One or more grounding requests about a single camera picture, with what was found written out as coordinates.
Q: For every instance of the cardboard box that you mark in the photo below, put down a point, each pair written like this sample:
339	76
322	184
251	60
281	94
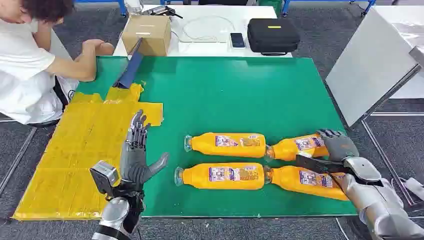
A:
145	33

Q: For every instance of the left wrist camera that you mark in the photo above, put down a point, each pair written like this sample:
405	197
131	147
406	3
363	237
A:
103	177

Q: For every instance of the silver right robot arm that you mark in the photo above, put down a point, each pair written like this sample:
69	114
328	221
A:
381	208

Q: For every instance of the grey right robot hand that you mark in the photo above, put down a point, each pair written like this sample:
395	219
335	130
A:
339	145

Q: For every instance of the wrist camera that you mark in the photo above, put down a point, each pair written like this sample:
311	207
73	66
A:
311	164
103	177

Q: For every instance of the black smartphone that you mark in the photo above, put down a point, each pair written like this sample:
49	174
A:
237	40

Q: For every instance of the person's hand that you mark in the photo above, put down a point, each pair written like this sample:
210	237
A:
102	49

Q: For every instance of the yellow sheet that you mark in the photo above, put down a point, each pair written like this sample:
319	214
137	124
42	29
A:
76	155

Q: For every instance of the black carrying case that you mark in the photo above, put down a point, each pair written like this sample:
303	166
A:
273	34

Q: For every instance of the metal stool leg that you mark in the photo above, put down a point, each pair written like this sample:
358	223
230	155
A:
18	159

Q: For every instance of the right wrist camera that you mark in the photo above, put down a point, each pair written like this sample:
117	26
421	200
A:
311	164

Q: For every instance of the white power strip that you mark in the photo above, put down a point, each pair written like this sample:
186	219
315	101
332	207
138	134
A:
415	188

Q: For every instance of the white device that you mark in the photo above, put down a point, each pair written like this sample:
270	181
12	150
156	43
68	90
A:
133	6

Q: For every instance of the dark blue folded bar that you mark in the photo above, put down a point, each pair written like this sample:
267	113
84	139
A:
130	68

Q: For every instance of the person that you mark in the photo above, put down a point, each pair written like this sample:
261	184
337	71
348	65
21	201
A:
20	82

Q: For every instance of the green mat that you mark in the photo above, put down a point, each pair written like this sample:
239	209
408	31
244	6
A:
232	96

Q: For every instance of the white table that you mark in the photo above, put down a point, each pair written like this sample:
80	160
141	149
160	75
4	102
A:
205	48

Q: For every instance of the orange drink bottle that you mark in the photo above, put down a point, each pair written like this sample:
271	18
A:
285	150
285	180
205	145
195	177

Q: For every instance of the black hand tool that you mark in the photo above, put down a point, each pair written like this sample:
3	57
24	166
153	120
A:
162	10

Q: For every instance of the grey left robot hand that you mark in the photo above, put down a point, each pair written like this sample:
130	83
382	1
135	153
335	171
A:
132	162

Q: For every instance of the tilted white board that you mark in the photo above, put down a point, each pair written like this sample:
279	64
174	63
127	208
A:
367	66

